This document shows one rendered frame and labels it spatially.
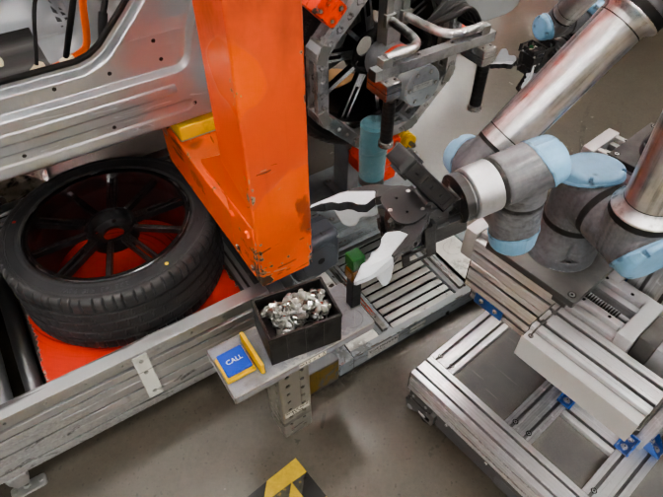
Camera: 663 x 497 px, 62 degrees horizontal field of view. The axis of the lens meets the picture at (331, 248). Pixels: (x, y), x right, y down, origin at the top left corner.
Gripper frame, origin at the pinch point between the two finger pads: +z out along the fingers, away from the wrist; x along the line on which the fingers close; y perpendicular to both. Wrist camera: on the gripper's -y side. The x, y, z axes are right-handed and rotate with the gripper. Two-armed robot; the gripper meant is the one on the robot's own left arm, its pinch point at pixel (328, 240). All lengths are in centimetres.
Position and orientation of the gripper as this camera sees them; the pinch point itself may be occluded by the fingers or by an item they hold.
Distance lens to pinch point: 71.7
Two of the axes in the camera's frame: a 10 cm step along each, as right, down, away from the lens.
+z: -9.1, 3.8, -1.5
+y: 1.5, 6.6, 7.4
